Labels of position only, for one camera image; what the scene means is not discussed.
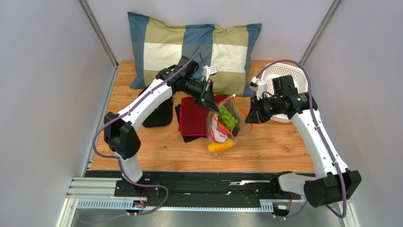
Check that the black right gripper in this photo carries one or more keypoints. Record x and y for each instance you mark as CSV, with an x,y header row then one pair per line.
x,y
257,107

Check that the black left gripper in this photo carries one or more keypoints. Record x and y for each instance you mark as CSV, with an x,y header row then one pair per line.
x,y
205,98

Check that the green grape bunch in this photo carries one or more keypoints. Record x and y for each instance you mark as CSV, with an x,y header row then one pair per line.
x,y
227,119

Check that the clear zip bag orange zipper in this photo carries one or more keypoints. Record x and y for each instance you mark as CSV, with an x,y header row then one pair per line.
x,y
241,129

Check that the red apple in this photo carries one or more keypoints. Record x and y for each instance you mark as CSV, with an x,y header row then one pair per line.
x,y
217,133

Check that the orange yellow mango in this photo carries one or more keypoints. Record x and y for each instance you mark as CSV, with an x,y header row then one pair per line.
x,y
218,147

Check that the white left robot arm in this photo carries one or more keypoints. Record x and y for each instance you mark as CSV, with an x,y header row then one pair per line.
x,y
120,129

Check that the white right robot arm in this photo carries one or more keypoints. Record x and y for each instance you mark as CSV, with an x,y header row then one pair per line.
x,y
333,181

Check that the dark red folded cloth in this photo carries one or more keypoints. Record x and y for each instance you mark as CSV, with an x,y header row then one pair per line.
x,y
192,118

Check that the black folded cloth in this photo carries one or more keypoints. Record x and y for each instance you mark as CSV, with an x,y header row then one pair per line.
x,y
185,138

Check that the black cap with letter R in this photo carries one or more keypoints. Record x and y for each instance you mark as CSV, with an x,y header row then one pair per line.
x,y
161,116

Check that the white perforated plastic basket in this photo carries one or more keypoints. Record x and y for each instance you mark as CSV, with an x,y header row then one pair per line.
x,y
282,69

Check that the blue beige checkered pillow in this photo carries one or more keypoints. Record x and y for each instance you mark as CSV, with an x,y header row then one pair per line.
x,y
156,45

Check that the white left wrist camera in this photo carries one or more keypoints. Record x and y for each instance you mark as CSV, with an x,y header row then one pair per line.
x,y
209,71

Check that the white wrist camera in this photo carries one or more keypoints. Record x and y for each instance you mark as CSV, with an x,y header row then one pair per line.
x,y
260,86
209,71

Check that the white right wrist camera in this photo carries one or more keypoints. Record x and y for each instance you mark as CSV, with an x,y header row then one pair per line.
x,y
260,86

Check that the right aluminium corner post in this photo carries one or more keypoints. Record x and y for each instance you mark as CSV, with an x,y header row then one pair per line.
x,y
332,10

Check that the aluminium corner post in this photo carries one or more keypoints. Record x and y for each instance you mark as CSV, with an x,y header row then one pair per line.
x,y
332,10
98,32

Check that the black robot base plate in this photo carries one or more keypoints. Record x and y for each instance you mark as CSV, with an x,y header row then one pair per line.
x,y
212,190

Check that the aluminium frame rail base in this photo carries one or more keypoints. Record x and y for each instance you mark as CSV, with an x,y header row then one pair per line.
x,y
89,202

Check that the left aluminium corner post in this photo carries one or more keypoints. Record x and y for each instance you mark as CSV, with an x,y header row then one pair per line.
x,y
98,32

